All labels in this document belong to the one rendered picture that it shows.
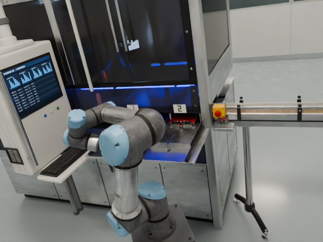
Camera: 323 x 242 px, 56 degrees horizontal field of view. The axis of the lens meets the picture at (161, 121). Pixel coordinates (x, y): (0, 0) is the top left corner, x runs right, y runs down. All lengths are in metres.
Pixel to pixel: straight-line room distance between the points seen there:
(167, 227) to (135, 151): 0.53
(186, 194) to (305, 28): 4.72
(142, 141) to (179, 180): 1.38
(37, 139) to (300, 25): 5.32
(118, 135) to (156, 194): 0.43
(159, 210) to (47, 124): 1.11
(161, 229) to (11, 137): 1.10
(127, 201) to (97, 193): 1.64
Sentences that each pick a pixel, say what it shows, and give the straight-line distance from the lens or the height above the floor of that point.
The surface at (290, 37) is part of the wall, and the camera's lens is 6.45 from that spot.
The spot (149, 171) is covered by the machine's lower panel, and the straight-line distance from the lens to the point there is 2.34.
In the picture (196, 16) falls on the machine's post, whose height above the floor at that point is 1.58.
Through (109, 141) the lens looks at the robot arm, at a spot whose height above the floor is 1.38.
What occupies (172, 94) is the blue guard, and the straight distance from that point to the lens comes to 1.95.
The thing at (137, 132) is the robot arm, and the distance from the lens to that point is 0.92.
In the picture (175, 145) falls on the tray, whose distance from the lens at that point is 1.80.
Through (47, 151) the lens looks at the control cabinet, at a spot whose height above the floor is 0.88.
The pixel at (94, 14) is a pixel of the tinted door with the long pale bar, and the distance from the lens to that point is 2.04.
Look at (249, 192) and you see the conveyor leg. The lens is 2.40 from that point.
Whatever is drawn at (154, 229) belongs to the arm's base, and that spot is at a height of 0.85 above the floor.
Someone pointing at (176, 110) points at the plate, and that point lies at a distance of 1.98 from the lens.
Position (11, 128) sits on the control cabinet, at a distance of 1.99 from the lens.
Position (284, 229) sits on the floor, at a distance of 2.54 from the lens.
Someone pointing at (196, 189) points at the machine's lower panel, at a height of 0.36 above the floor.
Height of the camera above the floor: 1.79
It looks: 25 degrees down
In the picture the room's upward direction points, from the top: 10 degrees counter-clockwise
